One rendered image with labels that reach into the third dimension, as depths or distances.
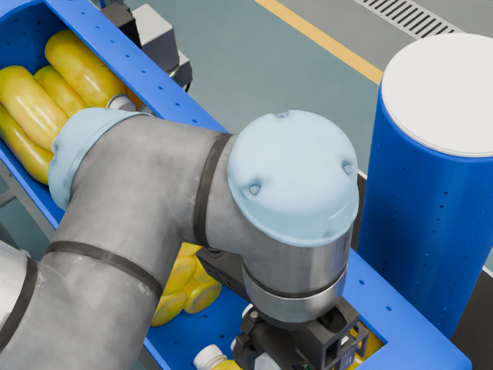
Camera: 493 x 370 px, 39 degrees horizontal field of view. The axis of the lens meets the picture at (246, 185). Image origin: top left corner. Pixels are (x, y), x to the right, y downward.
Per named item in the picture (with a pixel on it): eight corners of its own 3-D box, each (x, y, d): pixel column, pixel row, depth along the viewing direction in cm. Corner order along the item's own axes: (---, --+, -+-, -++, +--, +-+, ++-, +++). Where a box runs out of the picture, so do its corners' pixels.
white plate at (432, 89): (588, 112, 113) (585, 117, 114) (481, 12, 128) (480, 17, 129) (444, 179, 107) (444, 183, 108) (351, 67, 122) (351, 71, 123)
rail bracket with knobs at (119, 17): (109, 75, 144) (97, 38, 136) (91, 56, 148) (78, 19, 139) (148, 52, 147) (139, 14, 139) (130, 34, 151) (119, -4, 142)
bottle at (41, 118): (15, 55, 114) (73, 120, 105) (36, 80, 120) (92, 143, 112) (-19, 81, 113) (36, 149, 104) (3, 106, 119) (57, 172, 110)
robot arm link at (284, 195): (238, 86, 42) (378, 114, 41) (249, 189, 51) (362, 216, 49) (194, 189, 38) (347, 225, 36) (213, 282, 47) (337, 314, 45)
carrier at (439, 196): (477, 332, 186) (416, 249, 201) (588, 117, 114) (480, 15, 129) (386, 380, 180) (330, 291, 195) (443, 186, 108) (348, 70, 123)
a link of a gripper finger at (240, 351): (239, 388, 63) (247, 341, 57) (229, 376, 64) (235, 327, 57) (278, 360, 66) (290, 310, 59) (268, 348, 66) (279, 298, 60)
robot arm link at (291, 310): (218, 245, 49) (305, 182, 52) (224, 276, 53) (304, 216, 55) (289, 321, 45) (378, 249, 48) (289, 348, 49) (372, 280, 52)
